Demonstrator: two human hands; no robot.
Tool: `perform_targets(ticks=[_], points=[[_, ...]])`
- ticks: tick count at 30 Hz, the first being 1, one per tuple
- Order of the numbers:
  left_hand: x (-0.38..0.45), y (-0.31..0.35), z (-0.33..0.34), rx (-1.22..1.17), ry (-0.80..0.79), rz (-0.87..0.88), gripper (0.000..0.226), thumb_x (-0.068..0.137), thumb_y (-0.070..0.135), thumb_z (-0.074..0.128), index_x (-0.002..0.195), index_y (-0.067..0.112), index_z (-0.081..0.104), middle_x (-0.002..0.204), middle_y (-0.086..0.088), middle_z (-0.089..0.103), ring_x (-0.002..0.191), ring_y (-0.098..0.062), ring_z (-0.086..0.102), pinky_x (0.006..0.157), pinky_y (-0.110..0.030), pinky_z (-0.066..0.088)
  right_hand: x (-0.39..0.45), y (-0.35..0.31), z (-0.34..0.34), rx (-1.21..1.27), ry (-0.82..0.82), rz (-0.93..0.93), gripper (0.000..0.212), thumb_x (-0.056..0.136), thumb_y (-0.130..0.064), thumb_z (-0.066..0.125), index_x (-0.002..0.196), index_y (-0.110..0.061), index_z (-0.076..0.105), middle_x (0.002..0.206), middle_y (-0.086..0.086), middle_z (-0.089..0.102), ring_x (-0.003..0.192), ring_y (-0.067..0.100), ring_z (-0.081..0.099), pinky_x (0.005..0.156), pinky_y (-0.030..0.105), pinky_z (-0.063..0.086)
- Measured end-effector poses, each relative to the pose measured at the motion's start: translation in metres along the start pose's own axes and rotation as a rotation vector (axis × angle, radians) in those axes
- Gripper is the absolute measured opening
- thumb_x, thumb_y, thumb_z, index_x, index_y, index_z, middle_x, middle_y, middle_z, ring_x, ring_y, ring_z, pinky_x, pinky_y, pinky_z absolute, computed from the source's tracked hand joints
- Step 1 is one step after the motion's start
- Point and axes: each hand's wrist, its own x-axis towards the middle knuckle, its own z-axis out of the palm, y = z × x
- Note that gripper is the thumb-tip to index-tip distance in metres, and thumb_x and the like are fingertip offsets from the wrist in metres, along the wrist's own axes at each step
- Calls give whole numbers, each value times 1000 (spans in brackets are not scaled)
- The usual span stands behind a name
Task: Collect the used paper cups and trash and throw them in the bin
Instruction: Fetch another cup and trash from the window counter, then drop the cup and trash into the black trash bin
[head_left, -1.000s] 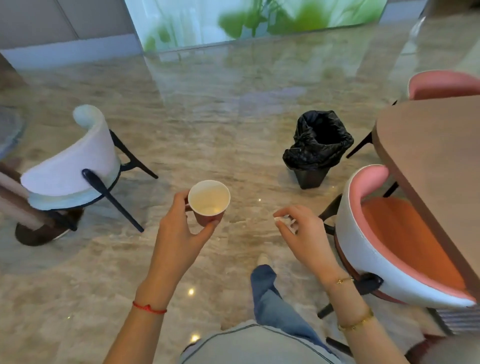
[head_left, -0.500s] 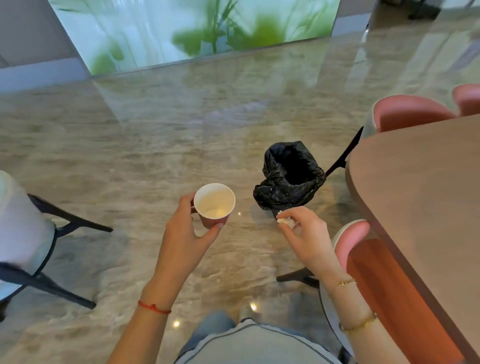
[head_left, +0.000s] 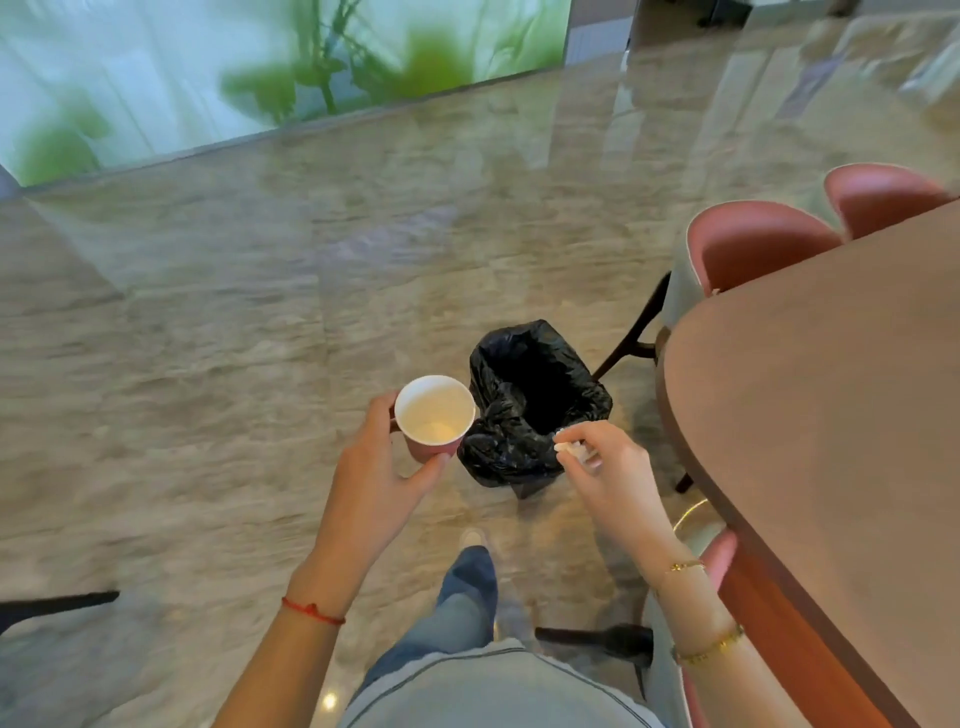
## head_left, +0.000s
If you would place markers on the person's left hand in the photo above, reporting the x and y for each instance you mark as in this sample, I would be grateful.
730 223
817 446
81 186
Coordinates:
360 510

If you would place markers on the person's right hand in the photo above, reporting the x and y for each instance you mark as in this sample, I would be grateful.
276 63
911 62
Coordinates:
626 495

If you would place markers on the white tissue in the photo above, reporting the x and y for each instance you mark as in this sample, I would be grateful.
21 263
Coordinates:
564 448

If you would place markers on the red paper cup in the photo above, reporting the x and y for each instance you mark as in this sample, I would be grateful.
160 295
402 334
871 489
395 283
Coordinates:
435 412

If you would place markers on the black trash bag bin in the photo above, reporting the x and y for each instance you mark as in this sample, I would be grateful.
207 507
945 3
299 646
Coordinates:
525 367

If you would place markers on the beige sneaker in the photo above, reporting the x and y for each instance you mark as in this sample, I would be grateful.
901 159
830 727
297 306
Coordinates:
472 538

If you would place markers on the blue jeans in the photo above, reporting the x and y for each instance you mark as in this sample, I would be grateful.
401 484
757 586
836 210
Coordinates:
450 615

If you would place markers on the light wooden dining table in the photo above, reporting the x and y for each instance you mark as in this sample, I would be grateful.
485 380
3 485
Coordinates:
825 412

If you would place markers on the light blue ribbed shirt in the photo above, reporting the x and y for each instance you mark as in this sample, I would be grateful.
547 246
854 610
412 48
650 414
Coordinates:
495 690

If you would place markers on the frosted glass window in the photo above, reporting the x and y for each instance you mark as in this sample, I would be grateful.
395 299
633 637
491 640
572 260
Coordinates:
187 67

